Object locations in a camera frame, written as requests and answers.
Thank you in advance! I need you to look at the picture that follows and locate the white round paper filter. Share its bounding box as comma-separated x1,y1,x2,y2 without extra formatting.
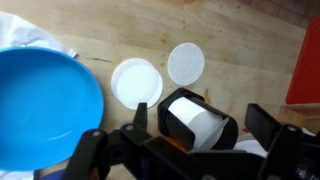
167,43,205,86

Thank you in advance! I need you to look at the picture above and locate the wooden butcher block table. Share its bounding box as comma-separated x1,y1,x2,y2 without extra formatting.
0,0,320,180

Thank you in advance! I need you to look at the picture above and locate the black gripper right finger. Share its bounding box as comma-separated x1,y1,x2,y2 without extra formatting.
245,103,320,180

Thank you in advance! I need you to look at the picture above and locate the black filter holder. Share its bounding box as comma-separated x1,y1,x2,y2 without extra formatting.
157,88,238,151

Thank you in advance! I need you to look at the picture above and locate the small white cloth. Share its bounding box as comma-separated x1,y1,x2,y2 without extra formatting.
0,12,77,57

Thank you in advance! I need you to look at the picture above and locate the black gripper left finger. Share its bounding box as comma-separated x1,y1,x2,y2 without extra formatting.
62,103,149,180

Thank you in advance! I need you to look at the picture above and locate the light blue plastic bowl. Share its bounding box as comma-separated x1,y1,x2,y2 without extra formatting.
0,47,104,171

